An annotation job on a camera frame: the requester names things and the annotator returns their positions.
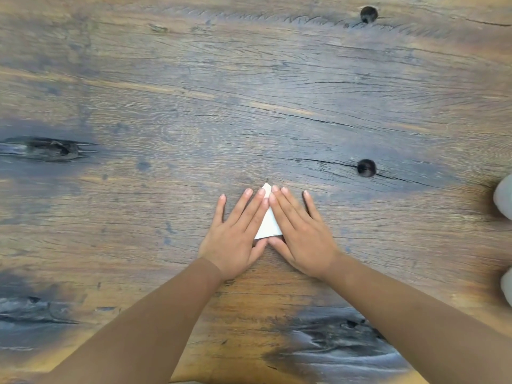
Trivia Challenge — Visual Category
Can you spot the person's right hand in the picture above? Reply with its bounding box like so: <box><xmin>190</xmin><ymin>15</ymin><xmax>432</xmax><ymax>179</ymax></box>
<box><xmin>267</xmin><ymin>185</ymin><xmax>343</xmax><ymax>281</ymax></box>

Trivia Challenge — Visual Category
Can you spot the person's left hand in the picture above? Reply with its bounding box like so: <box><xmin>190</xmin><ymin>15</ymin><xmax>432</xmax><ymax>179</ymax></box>
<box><xmin>198</xmin><ymin>189</ymin><xmax>270</xmax><ymax>281</ymax></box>

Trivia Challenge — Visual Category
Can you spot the white paper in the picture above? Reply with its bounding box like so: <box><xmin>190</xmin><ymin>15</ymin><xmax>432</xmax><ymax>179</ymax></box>
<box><xmin>254</xmin><ymin>182</ymin><xmax>284</xmax><ymax>241</ymax></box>

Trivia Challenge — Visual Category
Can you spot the person's right forearm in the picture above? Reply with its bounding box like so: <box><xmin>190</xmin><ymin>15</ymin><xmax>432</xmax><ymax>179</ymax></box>
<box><xmin>319</xmin><ymin>252</ymin><xmax>512</xmax><ymax>384</ymax></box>

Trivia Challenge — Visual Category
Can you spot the person's left forearm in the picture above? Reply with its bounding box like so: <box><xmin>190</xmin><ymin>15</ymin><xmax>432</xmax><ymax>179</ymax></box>
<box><xmin>38</xmin><ymin>257</ymin><xmax>225</xmax><ymax>384</ymax></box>

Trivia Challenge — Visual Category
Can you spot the white rounded object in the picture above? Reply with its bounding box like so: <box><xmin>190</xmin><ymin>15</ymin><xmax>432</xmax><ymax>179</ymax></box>
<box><xmin>500</xmin><ymin>267</ymin><xmax>512</xmax><ymax>308</ymax></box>
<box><xmin>492</xmin><ymin>173</ymin><xmax>512</xmax><ymax>221</ymax></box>

